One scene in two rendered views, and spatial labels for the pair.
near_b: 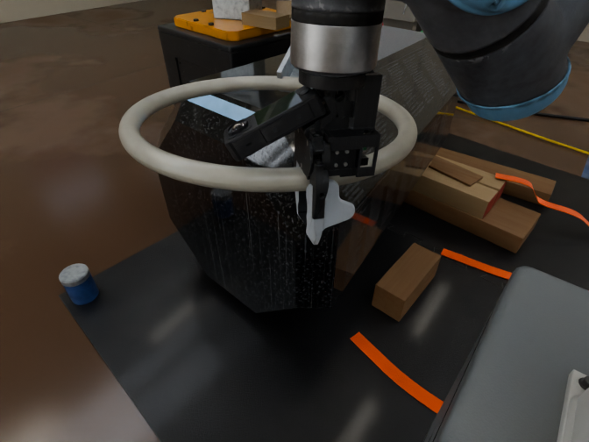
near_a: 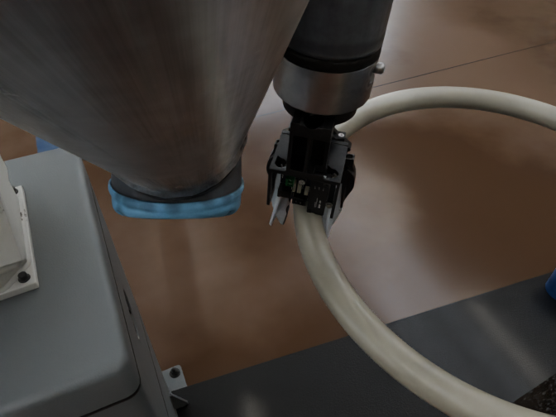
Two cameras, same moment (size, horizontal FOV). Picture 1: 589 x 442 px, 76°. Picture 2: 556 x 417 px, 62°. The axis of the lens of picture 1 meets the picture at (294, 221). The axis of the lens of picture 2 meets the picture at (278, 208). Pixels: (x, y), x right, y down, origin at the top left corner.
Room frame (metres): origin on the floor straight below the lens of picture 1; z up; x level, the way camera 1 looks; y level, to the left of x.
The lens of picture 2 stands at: (0.55, -0.40, 1.27)
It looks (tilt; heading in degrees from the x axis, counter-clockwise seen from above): 44 degrees down; 117
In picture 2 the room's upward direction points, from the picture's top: straight up
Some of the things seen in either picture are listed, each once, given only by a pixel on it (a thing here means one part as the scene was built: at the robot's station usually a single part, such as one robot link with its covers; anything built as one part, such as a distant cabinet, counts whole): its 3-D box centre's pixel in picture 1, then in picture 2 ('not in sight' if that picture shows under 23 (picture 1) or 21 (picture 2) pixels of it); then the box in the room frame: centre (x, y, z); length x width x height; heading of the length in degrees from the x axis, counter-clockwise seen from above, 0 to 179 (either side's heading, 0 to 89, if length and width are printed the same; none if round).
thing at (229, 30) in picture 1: (238, 19); not in sight; (2.11, 0.28, 0.76); 0.49 x 0.49 x 0.05; 46
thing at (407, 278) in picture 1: (407, 280); not in sight; (0.99, -0.44, 0.07); 0.30 x 0.12 x 0.12; 139
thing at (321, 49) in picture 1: (333, 46); (328, 70); (0.42, -0.04, 1.07); 0.10 x 0.09 x 0.05; 14
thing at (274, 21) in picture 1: (265, 19); not in sight; (1.90, 0.13, 0.81); 0.20 x 0.10 x 0.05; 54
